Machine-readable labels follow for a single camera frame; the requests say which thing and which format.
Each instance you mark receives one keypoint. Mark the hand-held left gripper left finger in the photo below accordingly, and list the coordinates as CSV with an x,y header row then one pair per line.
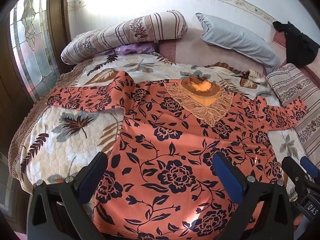
x,y
87,182

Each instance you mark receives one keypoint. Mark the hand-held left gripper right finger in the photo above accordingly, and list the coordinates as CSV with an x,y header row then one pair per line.
x,y
228,177

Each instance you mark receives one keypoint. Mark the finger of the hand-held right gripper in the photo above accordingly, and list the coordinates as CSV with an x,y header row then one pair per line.
x,y
293,172
308,166

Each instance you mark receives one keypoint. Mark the orange floral top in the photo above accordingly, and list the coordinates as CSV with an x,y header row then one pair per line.
x,y
162,142

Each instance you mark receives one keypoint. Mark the leaf-print quilt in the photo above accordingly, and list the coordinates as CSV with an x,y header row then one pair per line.
x,y
70,140

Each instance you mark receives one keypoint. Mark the striped folded quilt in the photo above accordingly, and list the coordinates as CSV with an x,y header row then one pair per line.
x,y
295,87

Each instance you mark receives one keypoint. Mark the black garment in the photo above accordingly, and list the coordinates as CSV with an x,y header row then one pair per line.
x,y
300,45

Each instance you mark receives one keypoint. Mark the pink bed sheet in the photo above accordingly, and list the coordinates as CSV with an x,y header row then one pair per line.
x,y
185,47

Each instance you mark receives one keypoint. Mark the grey pillow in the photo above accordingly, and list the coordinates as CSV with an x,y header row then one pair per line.
x,y
232,37

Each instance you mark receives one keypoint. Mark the purple cloth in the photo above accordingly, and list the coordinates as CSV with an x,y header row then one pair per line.
x,y
135,48

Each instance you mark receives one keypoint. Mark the striped bolster pillow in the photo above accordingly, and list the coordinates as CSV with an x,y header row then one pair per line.
x,y
120,36

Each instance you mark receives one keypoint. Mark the stained glass door panel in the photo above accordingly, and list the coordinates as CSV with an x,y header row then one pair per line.
x,y
32,42

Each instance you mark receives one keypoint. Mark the wooden door frame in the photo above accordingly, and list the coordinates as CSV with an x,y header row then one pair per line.
x,y
57,12

